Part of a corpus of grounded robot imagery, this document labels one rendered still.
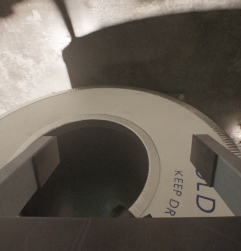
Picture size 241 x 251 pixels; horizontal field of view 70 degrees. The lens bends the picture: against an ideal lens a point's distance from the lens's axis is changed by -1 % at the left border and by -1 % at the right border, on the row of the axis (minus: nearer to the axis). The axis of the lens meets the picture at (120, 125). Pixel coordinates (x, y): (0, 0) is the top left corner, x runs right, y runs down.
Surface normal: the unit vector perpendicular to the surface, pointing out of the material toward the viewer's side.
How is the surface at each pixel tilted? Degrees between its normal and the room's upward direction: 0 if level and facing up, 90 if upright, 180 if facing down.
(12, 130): 90
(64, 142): 43
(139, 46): 0
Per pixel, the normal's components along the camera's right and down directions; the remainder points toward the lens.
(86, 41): -0.13, 0.65
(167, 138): -0.07, -0.76
